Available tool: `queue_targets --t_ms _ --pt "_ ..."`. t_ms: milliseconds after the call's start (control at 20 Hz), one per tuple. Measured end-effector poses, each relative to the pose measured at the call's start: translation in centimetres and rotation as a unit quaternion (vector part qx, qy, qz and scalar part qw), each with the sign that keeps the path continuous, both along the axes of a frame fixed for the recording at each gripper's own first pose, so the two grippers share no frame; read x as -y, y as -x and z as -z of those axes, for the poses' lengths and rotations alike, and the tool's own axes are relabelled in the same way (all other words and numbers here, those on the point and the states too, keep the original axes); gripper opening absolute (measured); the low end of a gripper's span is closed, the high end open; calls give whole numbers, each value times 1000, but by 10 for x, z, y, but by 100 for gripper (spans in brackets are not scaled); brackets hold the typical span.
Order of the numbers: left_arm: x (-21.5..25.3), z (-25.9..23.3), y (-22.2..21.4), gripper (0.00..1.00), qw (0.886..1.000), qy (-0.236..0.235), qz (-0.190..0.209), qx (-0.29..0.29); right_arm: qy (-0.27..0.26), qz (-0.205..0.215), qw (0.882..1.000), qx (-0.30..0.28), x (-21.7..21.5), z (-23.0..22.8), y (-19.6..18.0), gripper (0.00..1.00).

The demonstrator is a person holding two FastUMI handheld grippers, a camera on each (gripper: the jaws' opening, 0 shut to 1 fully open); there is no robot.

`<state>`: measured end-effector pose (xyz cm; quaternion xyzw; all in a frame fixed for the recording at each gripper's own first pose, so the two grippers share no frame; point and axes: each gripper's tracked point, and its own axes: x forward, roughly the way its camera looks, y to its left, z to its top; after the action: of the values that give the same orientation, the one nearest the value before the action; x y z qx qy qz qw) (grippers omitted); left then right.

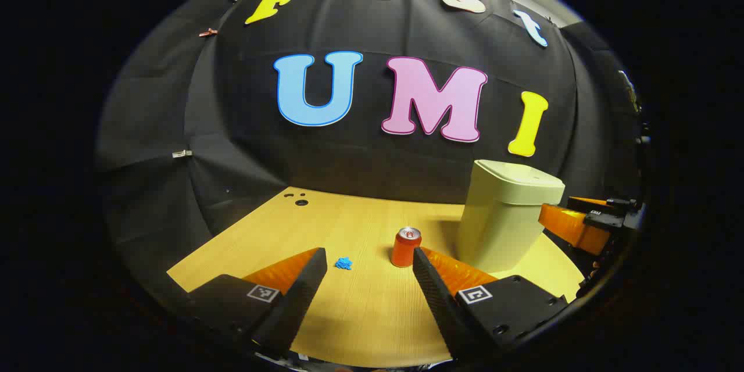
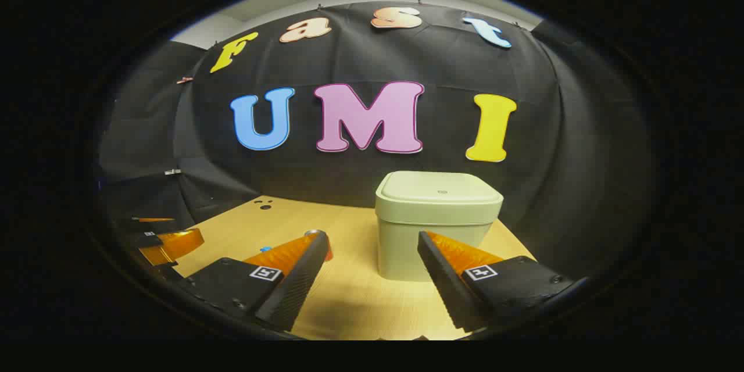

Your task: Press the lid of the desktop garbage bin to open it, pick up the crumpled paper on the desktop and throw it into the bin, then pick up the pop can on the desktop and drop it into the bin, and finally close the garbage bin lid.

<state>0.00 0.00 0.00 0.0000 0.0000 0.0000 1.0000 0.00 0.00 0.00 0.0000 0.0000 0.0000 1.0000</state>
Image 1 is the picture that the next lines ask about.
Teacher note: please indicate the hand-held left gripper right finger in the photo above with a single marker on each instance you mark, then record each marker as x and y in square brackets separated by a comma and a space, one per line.
[436, 302]

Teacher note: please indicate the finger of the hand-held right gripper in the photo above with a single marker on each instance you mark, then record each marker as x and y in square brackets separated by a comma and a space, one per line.
[572, 229]
[593, 204]

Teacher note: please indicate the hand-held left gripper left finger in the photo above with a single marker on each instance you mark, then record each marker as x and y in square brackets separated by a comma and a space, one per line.
[296, 302]

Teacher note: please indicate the orange pop can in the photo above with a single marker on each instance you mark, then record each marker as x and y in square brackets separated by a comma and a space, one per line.
[404, 253]

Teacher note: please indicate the blue paper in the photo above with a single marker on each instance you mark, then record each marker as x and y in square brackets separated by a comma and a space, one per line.
[343, 263]

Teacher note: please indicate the cream desktop garbage bin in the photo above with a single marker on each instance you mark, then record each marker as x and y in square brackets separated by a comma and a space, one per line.
[500, 221]

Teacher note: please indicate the wooden desktop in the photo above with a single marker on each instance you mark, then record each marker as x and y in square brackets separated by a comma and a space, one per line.
[360, 302]

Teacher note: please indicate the black backdrop cloth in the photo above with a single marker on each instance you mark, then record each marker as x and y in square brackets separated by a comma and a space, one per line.
[372, 163]

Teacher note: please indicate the white clip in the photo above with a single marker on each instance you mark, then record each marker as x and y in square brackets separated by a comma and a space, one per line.
[182, 153]

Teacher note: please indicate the red clip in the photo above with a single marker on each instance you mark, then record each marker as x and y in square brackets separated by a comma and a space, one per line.
[207, 32]

